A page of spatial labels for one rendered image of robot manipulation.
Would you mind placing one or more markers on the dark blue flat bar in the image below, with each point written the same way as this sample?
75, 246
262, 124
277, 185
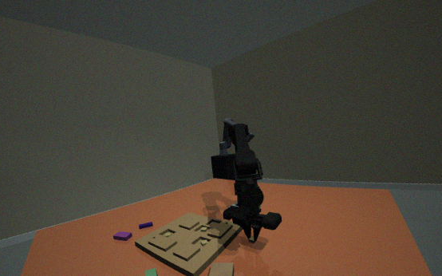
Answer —
145, 225

